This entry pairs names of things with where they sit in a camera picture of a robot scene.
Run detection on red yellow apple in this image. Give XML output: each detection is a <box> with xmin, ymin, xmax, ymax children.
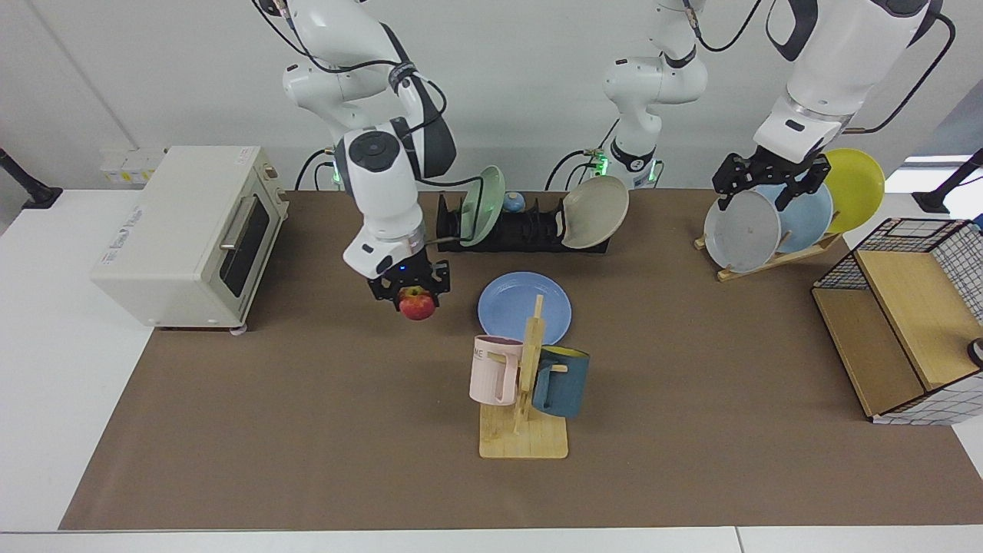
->
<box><xmin>399</xmin><ymin>286</ymin><xmax>437</xmax><ymax>322</ymax></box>

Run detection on light blue plate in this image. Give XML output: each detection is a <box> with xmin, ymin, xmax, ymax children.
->
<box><xmin>756</xmin><ymin>180</ymin><xmax>834</xmax><ymax>254</ymax></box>

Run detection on grey white plate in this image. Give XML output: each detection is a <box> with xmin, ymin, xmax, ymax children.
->
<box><xmin>703</xmin><ymin>190</ymin><xmax>782</xmax><ymax>273</ymax></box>

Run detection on yellow plate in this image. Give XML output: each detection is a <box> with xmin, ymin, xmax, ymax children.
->
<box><xmin>822</xmin><ymin>148</ymin><xmax>885</xmax><ymax>234</ymax></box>

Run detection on wooden plate rack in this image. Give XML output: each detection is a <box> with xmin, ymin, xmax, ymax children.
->
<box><xmin>693</xmin><ymin>233</ymin><xmax>843</xmax><ymax>283</ymax></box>

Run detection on pale green plate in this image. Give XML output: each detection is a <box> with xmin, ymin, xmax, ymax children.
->
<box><xmin>459</xmin><ymin>166</ymin><xmax>507</xmax><ymax>247</ymax></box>

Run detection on black dish rack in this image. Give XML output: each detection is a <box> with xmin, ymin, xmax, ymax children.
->
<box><xmin>436</xmin><ymin>192</ymin><xmax>611</xmax><ymax>254</ymax></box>

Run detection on beige plate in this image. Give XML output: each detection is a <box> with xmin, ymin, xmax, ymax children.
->
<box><xmin>561</xmin><ymin>175</ymin><xmax>630</xmax><ymax>250</ymax></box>

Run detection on pink cup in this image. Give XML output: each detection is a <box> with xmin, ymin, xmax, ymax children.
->
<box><xmin>469</xmin><ymin>335</ymin><xmax>524</xmax><ymax>406</ymax></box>

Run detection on black clamp stand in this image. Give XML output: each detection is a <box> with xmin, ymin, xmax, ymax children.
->
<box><xmin>912</xmin><ymin>147</ymin><xmax>983</xmax><ymax>214</ymax></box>
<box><xmin>0</xmin><ymin>147</ymin><xmax>64</xmax><ymax>210</ymax></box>

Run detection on dark blue cup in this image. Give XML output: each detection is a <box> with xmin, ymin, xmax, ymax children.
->
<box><xmin>531</xmin><ymin>346</ymin><xmax>591</xmax><ymax>419</ymax></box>

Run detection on wooden cup stand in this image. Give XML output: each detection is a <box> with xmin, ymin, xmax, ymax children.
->
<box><xmin>479</xmin><ymin>294</ymin><xmax>569</xmax><ymax>460</ymax></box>

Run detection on brown table cloth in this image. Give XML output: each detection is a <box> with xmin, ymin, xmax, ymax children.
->
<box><xmin>58</xmin><ymin>189</ymin><xmax>983</xmax><ymax>531</ymax></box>

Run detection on pale toaster oven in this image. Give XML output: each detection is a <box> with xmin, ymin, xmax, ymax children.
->
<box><xmin>91</xmin><ymin>146</ymin><xmax>290</xmax><ymax>335</ymax></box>

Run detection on black base cable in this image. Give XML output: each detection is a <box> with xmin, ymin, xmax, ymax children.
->
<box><xmin>296</xmin><ymin>148</ymin><xmax>339</xmax><ymax>191</ymax></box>
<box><xmin>547</xmin><ymin>146</ymin><xmax>609</xmax><ymax>191</ymax></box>

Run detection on wire basket with wooden floor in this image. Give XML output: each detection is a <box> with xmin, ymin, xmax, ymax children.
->
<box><xmin>811</xmin><ymin>218</ymin><xmax>983</xmax><ymax>426</ymax></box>

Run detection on white wall outlet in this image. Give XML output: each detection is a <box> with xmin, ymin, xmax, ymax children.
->
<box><xmin>100</xmin><ymin>147</ymin><xmax>166</xmax><ymax>185</ymax></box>

